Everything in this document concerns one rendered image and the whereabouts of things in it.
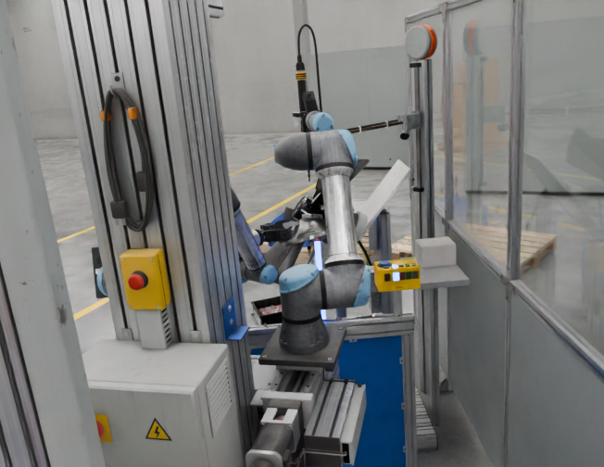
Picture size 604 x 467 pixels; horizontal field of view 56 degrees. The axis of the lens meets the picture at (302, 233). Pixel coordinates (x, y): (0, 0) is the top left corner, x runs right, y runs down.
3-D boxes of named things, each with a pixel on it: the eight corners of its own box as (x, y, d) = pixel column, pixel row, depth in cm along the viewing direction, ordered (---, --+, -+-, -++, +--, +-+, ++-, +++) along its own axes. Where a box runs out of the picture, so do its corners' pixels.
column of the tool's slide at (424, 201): (426, 386, 329) (419, 59, 278) (437, 392, 323) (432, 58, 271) (420, 391, 326) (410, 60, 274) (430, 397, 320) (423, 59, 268)
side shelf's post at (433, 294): (437, 422, 298) (435, 271, 274) (440, 426, 294) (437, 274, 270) (430, 422, 298) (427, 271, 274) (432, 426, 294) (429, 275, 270)
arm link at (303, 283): (281, 305, 175) (276, 263, 171) (324, 301, 175) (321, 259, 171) (281, 322, 163) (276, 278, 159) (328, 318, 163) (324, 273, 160)
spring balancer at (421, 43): (413, 60, 281) (404, 61, 277) (412, 26, 277) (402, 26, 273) (439, 58, 269) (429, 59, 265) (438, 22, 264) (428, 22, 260)
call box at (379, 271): (414, 283, 227) (414, 257, 224) (421, 292, 218) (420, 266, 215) (374, 286, 227) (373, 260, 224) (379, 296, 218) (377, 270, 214)
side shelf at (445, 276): (446, 258, 289) (446, 253, 289) (469, 285, 255) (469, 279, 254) (399, 263, 289) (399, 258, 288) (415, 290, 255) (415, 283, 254)
